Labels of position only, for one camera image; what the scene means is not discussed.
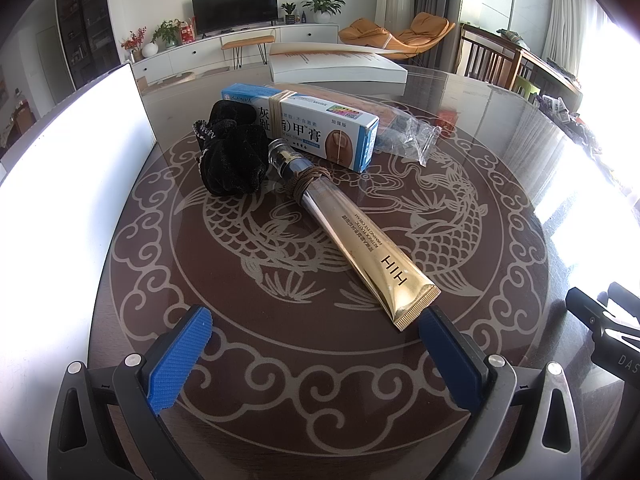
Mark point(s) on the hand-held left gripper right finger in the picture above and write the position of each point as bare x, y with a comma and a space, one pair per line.
452, 360

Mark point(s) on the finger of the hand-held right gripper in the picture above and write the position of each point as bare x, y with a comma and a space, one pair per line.
590, 305
625, 294

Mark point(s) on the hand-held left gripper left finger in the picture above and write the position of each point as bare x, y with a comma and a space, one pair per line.
175, 360

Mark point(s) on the gold cream tube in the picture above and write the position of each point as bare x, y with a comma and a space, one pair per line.
370, 260

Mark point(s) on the black scrunchie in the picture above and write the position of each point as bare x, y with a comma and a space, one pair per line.
230, 160

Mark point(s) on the wooden side table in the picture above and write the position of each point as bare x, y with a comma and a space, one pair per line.
545, 67

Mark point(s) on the clear plastic bag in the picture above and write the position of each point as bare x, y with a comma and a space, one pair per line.
400, 120

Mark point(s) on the wooden slatted chair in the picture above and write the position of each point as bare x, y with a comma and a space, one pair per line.
487, 57

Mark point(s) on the blue and white medicine box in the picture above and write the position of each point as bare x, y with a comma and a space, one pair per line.
310, 125

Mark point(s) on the white window curtain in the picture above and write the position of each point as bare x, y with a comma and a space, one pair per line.
580, 15

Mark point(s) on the white television cabinet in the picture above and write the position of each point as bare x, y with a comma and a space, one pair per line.
200, 57

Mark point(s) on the round white vase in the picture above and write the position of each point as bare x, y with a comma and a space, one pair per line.
150, 50

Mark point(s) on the white flat cardboard box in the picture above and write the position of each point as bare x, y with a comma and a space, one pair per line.
340, 67

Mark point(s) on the red flower arrangement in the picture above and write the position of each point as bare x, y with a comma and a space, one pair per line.
132, 42

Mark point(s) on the stool with orange seat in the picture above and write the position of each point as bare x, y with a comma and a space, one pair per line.
247, 42

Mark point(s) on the bushy green potted plant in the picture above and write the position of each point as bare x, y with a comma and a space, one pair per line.
167, 32

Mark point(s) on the red gift bag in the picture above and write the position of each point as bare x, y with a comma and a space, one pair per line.
187, 32

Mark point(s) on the orange lounge chair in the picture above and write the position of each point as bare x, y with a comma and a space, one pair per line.
400, 35

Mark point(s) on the dark glass display cabinet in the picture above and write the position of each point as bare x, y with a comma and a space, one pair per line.
87, 25

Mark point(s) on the black television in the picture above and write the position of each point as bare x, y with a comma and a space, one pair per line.
235, 2

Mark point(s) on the small green potted plant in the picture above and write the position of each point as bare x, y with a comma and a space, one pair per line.
288, 12

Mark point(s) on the large green potted plant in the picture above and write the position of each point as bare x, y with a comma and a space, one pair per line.
322, 5

